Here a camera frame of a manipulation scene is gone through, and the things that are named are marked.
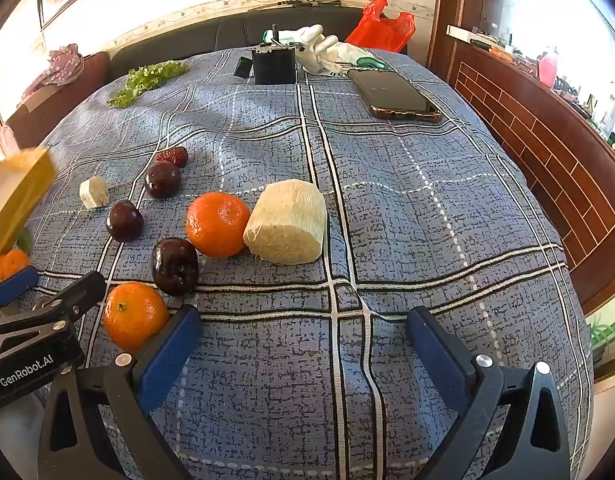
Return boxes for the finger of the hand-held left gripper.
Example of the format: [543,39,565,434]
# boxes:
[32,271,107,332]
[0,266,41,318]

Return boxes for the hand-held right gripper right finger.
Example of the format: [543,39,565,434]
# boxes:
[406,306,573,480]

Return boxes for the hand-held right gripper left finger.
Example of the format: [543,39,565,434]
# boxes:
[38,304,203,480]

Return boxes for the orange mandarin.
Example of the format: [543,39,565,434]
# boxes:
[186,192,251,259]
[104,282,169,354]
[0,249,32,281]

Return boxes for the dark red plum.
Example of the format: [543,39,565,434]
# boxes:
[144,161,182,199]
[106,199,145,243]
[152,237,200,297]

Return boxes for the yellow cardboard tray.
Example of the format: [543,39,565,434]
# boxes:
[0,147,57,281]

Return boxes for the small peeled sugarcane piece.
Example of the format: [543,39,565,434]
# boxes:
[79,176,110,210]

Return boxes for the large peeled sugarcane piece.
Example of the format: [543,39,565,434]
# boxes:
[242,179,328,266]

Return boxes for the blue plaid tablecloth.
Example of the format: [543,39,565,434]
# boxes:
[0,47,595,480]

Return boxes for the red date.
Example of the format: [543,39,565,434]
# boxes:
[155,147,190,168]

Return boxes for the brown armchair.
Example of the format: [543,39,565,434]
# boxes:
[2,51,112,151]

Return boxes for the green lettuce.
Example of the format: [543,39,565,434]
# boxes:
[108,60,191,109]

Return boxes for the purple floral cloth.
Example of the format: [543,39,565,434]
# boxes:
[20,44,86,98]

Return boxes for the brown wooden cabinet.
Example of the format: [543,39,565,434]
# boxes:
[427,0,615,316]

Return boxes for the black smartphone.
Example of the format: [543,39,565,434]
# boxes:
[347,68,444,125]

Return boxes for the black box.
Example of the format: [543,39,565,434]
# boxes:
[252,24,297,86]

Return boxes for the pink bottle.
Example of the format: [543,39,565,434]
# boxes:
[537,46,561,88]

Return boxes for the white gloves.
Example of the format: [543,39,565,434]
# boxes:
[280,24,341,73]

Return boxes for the red plastic bag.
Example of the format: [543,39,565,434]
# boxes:
[345,0,417,54]

